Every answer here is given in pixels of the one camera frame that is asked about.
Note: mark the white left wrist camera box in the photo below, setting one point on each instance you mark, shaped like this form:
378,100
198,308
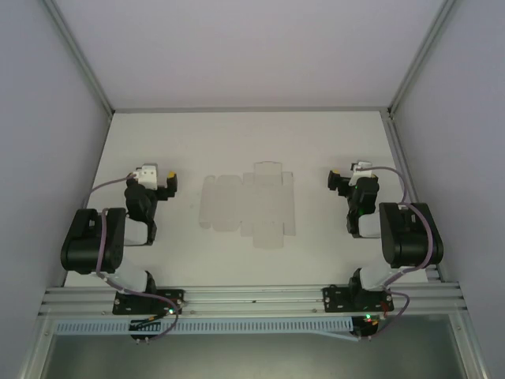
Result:
147,175

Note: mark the grey metal sheet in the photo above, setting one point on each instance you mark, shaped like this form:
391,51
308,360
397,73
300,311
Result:
252,357

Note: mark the aluminium frame post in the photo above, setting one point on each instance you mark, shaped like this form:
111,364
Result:
79,59
422,59

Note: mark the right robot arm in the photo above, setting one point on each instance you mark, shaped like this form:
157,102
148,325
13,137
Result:
410,237

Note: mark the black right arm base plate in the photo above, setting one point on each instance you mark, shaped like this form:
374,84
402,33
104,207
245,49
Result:
335,298

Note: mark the black controller board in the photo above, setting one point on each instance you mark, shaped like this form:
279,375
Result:
365,327
144,327

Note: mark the white paper box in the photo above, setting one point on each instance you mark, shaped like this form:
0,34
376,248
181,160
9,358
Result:
244,205

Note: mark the aluminium side rail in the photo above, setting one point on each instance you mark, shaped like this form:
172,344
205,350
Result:
402,158

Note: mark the aluminium mounting rail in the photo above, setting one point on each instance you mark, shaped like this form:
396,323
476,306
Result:
252,296

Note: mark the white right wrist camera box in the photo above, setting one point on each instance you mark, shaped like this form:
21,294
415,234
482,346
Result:
361,171

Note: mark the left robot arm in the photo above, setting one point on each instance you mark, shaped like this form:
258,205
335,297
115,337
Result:
87,241

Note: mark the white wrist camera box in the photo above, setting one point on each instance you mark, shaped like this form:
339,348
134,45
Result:
361,171
147,175

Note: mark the aluminium frame crossbar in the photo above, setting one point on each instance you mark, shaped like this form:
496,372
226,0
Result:
252,109

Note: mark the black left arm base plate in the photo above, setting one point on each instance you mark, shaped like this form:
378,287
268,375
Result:
130,304

